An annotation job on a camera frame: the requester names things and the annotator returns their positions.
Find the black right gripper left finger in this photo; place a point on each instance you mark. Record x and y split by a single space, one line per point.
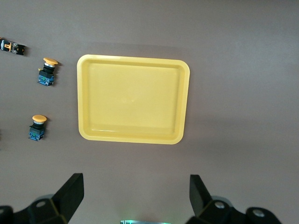
67 198

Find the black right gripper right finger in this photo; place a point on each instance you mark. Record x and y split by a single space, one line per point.
201 205

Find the yellow rectangular plastic tray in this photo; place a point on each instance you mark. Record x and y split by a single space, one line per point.
133 100

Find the yellow mushroom push button switch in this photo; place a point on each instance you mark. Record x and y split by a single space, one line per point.
37 130
46 75

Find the black orange switch block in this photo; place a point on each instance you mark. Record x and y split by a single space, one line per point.
11 47

